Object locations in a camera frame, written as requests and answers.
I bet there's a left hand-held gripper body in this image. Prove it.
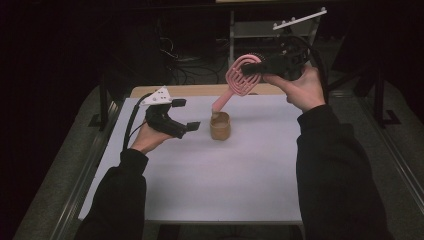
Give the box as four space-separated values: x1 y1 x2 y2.
139 85 188 140

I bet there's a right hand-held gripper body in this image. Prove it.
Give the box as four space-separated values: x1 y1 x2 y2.
265 8 328 81

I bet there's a pink hairbrush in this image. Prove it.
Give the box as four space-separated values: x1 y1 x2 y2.
211 54 265 115

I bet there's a brown cup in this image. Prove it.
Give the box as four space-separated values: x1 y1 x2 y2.
209 111 232 141

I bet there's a person's left hand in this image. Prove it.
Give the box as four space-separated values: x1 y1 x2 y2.
130 120 175 155

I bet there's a person's right hand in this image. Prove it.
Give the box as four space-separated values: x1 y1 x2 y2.
262 64 326 113

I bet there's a pale sheet mat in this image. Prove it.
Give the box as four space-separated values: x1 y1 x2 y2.
77 94 305 223

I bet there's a black metal stand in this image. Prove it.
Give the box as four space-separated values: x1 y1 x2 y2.
87 75 118 132
352 59 403 128

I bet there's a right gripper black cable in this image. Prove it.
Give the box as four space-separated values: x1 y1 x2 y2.
299 34 330 103

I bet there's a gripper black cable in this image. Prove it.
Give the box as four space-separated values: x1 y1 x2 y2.
122 92 155 152
299 34 330 103

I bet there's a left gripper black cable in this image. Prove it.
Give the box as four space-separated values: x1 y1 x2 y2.
122 92 155 152

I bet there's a white metal frame stand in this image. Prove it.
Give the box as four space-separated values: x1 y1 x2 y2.
227 6 325 84

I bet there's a tangle of floor cables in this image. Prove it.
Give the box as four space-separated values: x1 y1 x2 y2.
156 35 278 85

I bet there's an aluminium rail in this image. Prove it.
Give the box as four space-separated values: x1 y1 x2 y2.
359 98 424 214
49 99 120 240

